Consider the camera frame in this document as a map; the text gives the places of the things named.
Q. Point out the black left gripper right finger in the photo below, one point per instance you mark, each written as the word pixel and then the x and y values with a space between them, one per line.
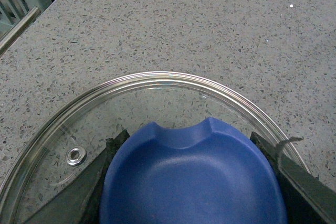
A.
pixel 307 199

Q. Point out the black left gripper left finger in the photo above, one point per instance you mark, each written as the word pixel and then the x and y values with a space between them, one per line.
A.
pixel 79 201

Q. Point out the glass pot lid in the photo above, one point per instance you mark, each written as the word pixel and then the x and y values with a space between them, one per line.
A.
pixel 189 157

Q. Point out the green dish rack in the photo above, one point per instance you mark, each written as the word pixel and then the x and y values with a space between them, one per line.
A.
pixel 17 16

